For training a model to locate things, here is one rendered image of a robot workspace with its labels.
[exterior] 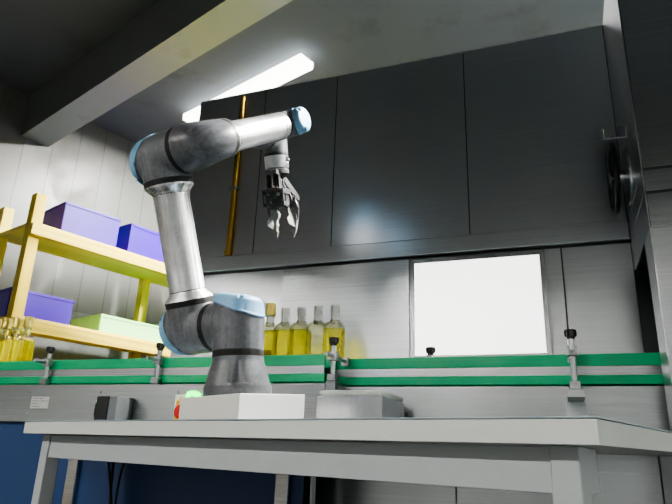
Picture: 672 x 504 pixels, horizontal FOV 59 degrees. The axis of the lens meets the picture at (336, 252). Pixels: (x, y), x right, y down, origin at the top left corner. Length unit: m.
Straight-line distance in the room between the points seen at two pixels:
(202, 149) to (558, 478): 0.98
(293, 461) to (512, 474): 0.42
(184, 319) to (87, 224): 2.71
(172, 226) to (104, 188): 3.68
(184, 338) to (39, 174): 3.57
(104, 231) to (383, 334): 2.54
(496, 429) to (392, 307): 1.16
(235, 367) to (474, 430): 0.60
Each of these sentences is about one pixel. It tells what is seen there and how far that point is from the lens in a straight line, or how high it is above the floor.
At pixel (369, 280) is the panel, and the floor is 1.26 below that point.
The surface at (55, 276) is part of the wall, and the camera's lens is 4.77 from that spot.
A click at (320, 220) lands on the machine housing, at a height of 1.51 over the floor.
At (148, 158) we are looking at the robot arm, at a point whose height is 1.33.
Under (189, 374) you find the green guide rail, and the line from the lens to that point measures 1.97.
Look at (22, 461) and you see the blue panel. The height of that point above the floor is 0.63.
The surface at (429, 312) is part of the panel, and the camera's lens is 1.97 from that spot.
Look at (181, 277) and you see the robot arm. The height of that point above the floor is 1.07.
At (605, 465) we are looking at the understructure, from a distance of 1.91.
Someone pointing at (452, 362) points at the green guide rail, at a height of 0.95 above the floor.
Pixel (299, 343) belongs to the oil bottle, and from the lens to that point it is 1.92.
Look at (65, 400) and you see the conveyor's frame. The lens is 2.24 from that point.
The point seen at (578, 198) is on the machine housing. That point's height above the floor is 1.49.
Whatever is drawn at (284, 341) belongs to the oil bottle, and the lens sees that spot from 1.94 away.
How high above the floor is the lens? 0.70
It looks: 18 degrees up
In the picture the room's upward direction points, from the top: 2 degrees clockwise
